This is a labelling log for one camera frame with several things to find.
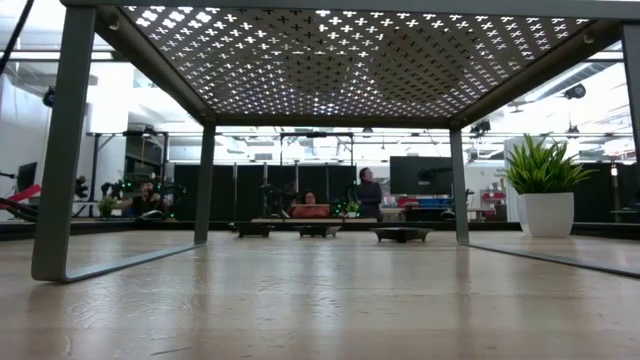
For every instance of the small black monitor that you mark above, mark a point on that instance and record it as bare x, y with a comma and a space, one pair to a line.
27, 176

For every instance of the large black wall monitor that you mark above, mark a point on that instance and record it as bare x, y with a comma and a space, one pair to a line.
420, 175

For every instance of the black aluminium table frame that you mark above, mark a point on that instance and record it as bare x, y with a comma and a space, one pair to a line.
125, 226

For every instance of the grey perforated metal shelf riser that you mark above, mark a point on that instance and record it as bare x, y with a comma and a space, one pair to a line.
65, 150

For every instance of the black ceiling camera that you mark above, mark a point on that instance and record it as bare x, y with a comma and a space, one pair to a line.
49, 97

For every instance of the black partition wall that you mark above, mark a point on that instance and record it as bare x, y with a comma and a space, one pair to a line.
225, 190

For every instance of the black ceiling spotlight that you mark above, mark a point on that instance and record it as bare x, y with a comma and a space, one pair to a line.
576, 91

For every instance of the red bar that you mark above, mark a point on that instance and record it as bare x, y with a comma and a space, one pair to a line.
27, 194

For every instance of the small potted plant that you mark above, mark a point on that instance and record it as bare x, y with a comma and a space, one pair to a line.
107, 206
352, 208

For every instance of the person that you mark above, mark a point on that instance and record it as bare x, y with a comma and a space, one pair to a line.
370, 195
146, 202
310, 207

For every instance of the wooden background table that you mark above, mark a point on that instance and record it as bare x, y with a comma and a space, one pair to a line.
280, 220

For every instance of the small black square plate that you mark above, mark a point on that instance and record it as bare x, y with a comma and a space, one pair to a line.
401, 234
318, 230
254, 230

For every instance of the green plant in white pot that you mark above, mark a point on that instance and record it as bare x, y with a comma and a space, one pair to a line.
547, 212

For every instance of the blue storage bin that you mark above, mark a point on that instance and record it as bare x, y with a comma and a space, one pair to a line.
435, 202

